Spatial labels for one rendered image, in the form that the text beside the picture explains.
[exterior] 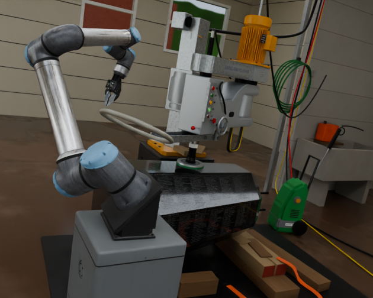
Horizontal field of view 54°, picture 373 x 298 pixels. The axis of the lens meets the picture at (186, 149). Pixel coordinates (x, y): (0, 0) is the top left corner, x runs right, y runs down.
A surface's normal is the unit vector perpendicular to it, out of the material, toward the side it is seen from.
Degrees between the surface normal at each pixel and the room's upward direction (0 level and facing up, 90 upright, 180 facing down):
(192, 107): 90
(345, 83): 90
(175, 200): 45
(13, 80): 90
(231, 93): 40
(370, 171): 90
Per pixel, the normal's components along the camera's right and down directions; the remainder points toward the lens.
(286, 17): -0.86, -0.04
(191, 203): 0.46, -0.49
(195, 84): -0.59, 0.08
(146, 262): 0.48, 0.27
